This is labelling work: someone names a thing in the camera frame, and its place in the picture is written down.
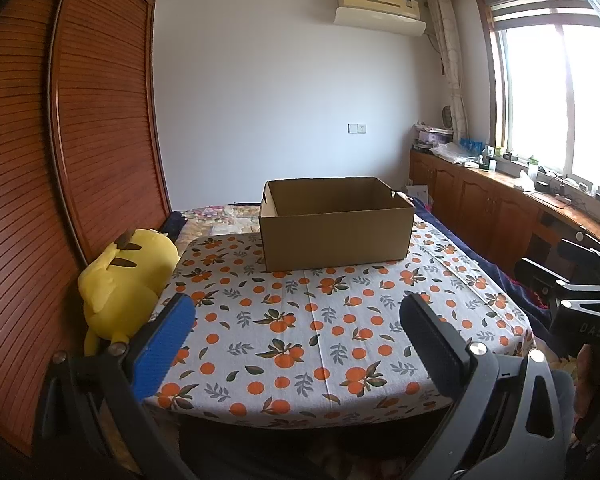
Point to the white tissue box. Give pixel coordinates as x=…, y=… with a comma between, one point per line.
x=524, y=181

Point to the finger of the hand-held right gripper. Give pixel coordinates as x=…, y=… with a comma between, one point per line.
x=590, y=250
x=542, y=270

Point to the orange fruit print tablecloth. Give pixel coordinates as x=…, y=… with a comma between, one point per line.
x=300, y=360

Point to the person's grey trouser leg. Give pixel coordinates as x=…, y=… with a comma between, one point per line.
x=562, y=400

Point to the yellow plush toy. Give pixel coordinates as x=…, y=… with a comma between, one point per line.
x=120, y=285

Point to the person's right hand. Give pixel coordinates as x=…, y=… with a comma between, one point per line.
x=591, y=367

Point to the long wooden cabinet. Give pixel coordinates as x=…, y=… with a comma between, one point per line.
x=480, y=200

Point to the white wall air conditioner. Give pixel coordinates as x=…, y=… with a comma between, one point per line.
x=377, y=10

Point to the row of blue bottles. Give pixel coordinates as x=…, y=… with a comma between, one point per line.
x=472, y=145

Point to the blue and red blanket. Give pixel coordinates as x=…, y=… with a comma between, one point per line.
x=525, y=300

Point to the dark blue cloth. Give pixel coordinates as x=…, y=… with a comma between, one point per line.
x=175, y=224

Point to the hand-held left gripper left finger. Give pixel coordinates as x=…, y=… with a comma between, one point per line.
x=162, y=345

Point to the wooden slatted wardrobe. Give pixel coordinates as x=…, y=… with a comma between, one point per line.
x=30, y=210

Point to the wooden framed window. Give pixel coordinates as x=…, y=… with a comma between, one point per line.
x=555, y=95

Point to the purple box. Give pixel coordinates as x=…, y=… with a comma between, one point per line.
x=434, y=137

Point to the cardboard box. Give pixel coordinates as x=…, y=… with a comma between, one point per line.
x=330, y=240

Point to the green capped bottle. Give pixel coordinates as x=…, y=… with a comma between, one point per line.
x=533, y=167

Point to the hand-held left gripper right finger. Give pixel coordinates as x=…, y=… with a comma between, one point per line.
x=430, y=345

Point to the small round fan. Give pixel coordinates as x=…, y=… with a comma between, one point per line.
x=446, y=116

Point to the floral bedsheet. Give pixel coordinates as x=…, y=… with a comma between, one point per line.
x=220, y=217

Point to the clear plastic bag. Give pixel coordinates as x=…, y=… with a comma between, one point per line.
x=452, y=154

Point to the white paper bag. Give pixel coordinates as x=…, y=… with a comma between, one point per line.
x=417, y=193

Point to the patterned beige curtain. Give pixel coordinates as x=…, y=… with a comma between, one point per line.
x=450, y=60

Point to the white wall switch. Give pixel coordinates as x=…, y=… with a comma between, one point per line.
x=357, y=128

